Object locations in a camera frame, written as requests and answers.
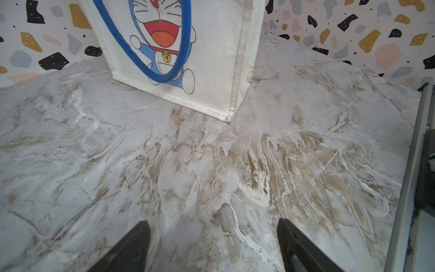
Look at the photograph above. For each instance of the white canvas bag blue handles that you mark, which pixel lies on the white canvas bag blue handles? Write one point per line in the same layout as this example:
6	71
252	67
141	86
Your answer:
196	54

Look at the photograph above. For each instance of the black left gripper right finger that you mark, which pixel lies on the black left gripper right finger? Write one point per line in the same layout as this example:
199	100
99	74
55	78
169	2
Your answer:
299	253

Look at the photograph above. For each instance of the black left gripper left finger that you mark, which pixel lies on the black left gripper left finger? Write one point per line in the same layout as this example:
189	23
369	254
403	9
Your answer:
129	254

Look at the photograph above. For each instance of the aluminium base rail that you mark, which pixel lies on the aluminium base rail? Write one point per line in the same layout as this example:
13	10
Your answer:
396	255

